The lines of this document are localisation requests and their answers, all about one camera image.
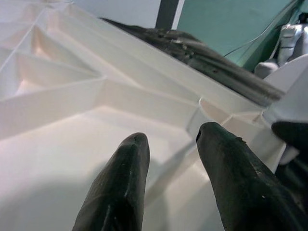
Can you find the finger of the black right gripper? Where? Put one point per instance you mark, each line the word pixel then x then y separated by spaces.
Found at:
pixel 293 133

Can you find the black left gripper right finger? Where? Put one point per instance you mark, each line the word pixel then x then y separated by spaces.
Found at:
pixel 240 183

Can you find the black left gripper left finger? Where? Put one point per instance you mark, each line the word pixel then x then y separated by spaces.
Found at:
pixel 120 187

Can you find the white plastic table top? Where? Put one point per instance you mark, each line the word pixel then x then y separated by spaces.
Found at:
pixel 96 108

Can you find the white plastic shell chair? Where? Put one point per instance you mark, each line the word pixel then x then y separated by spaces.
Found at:
pixel 291 72

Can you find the silver grey background robot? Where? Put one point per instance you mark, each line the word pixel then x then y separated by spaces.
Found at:
pixel 291 38

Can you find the black plastic sheet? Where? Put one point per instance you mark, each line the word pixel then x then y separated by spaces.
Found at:
pixel 216 62

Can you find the large white board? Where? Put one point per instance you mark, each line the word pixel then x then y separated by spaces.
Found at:
pixel 120 12

